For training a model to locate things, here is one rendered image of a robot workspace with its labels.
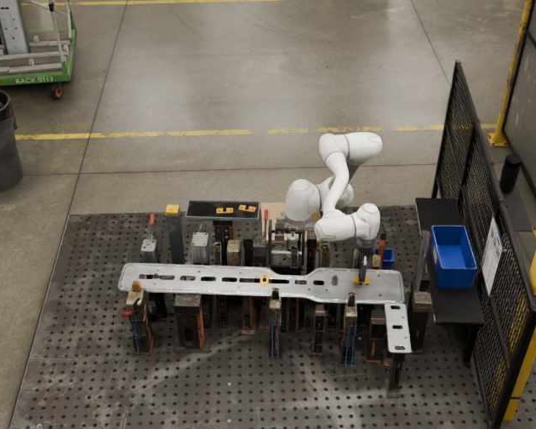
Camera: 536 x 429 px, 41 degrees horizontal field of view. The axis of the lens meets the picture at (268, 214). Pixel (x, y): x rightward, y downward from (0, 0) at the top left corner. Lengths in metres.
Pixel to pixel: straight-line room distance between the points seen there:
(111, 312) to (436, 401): 1.68
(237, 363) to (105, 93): 4.07
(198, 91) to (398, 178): 2.20
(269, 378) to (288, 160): 2.83
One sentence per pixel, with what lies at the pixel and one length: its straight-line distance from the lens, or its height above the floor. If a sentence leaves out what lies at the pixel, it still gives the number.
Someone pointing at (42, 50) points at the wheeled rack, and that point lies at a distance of 7.37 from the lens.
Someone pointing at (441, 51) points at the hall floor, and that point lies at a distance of 7.79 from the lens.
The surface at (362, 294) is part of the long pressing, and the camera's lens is 3.44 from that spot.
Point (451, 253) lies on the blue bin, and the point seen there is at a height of 1.03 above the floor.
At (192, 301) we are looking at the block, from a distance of 3.37.
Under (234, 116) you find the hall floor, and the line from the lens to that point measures 6.54.
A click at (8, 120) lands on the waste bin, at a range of 5.73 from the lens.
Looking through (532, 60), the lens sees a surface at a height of 0.92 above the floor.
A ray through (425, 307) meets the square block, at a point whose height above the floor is 1.03.
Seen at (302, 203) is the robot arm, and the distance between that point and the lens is 4.07.
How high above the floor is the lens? 3.48
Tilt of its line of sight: 40 degrees down
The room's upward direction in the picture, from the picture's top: straight up
